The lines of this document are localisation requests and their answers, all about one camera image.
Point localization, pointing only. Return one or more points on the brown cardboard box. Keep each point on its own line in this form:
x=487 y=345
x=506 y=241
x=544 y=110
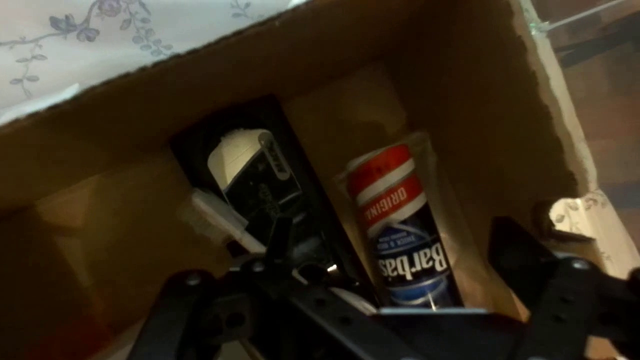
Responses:
x=467 y=100

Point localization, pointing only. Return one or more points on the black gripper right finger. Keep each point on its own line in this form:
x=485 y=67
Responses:
x=517 y=257

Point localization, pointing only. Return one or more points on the floral print bedsheet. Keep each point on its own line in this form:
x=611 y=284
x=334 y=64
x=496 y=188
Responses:
x=100 y=52

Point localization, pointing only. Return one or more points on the black and white razor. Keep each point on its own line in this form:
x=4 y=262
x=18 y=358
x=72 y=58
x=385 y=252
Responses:
x=260 y=187

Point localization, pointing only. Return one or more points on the Barbasol shaving cream can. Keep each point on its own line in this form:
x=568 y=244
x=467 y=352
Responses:
x=400 y=227

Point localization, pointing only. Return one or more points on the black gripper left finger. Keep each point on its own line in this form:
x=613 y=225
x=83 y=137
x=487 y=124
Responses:
x=278 y=241

